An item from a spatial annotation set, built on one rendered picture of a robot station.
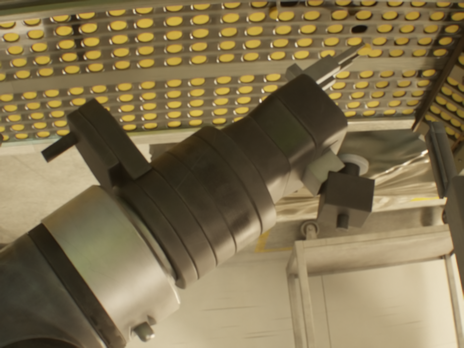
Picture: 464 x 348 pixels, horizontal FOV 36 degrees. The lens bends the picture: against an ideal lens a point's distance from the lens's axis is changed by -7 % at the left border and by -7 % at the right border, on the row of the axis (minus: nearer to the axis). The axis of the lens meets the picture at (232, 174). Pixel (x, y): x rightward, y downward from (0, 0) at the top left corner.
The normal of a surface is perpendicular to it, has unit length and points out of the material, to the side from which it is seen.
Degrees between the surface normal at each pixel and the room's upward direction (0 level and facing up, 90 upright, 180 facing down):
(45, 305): 78
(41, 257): 106
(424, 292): 90
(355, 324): 90
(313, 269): 0
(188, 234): 62
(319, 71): 90
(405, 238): 90
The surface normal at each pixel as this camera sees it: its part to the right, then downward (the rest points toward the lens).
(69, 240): -0.09, -0.56
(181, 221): 0.26, -0.14
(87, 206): -0.26, -0.72
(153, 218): 0.11, -0.35
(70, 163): 0.11, 0.92
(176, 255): 0.45, 0.19
